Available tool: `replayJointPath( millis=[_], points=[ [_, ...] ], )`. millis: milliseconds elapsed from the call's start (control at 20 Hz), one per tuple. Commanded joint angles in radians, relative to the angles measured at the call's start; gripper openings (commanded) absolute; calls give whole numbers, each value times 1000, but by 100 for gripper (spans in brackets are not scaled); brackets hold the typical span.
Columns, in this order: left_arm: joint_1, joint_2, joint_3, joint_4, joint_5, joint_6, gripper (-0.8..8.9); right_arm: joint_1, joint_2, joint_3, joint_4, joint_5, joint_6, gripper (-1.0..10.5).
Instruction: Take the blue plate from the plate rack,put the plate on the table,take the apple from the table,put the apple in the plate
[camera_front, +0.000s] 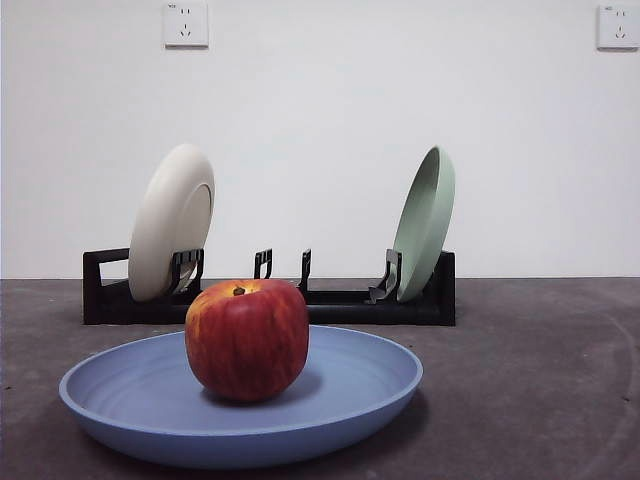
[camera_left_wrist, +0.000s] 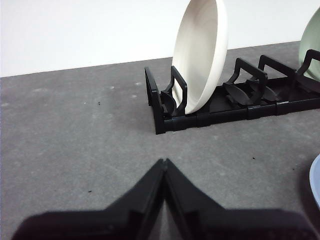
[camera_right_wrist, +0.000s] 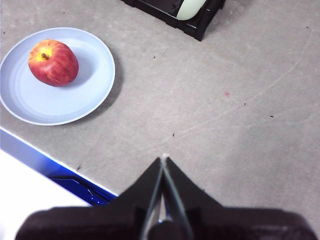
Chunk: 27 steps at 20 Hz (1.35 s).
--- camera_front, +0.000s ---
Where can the white wall socket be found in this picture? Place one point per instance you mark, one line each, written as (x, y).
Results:
(186, 25)
(619, 27)

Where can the blue plate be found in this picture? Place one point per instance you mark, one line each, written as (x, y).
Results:
(125, 400)

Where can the green plate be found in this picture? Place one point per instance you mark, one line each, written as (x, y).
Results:
(425, 225)

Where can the black plate rack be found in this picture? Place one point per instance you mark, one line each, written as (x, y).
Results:
(400, 312)

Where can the red apple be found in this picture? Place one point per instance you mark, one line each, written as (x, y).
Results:
(245, 345)

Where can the cream plate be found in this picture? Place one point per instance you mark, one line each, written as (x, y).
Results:
(160, 225)

